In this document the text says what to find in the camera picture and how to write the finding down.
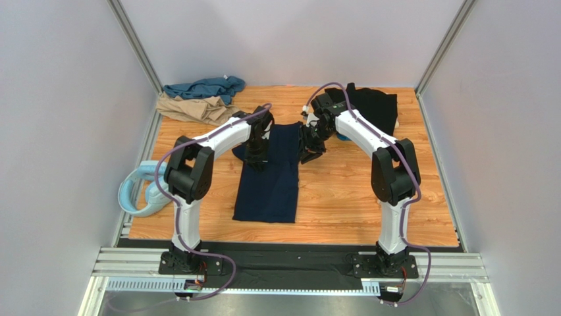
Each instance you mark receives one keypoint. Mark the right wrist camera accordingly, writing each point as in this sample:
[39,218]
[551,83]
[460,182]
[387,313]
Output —
[322,101]

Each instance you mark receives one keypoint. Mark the teal blue t shirt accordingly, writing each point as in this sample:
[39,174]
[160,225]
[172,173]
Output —
[225,87]

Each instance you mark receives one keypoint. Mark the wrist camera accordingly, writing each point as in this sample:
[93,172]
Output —
[261,125]
[322,101]

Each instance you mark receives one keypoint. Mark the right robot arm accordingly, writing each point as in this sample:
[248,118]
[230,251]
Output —
[394,172]

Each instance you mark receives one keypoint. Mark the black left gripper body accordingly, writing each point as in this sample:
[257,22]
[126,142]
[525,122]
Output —
[259,147]

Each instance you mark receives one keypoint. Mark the left aluminium corner post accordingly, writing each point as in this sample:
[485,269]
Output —
[124,21]

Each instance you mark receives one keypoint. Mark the folded black t shirt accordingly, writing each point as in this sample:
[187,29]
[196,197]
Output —
[375,106]

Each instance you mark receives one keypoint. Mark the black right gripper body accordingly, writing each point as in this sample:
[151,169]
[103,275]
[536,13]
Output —
[311,143]

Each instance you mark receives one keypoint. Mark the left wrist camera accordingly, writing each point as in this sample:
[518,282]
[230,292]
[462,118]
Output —
[261,125]

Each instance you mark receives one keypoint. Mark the beige t shirt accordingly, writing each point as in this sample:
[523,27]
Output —
[211,110]

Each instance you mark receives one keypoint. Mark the aluminium front rail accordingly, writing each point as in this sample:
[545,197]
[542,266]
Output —
[123,280]

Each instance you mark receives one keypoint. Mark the light blue round device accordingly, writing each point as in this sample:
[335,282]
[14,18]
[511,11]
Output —
[143,177]

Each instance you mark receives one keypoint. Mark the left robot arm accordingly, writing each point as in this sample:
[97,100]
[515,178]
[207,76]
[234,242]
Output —
[190,167]

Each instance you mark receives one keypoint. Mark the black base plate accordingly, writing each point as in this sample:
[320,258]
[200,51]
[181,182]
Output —
[262,266]

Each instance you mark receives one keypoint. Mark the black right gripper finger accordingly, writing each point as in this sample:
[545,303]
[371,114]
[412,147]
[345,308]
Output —
[312,154]
[303,142]

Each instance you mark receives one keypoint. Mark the navy blue t shirt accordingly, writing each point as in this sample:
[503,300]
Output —
[271,195]

